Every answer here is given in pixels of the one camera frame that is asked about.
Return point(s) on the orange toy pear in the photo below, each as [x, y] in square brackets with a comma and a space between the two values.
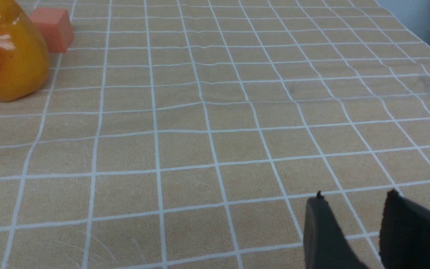
[24, 57]

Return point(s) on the checkered beige tablecloth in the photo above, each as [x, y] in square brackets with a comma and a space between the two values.
[190, 133]

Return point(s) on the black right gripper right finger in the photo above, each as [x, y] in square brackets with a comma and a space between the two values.
[404, 237]

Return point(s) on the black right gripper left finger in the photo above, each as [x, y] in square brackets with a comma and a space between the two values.
[324, 244]

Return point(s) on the orange foam cube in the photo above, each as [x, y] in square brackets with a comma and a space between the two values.
[55, 27]

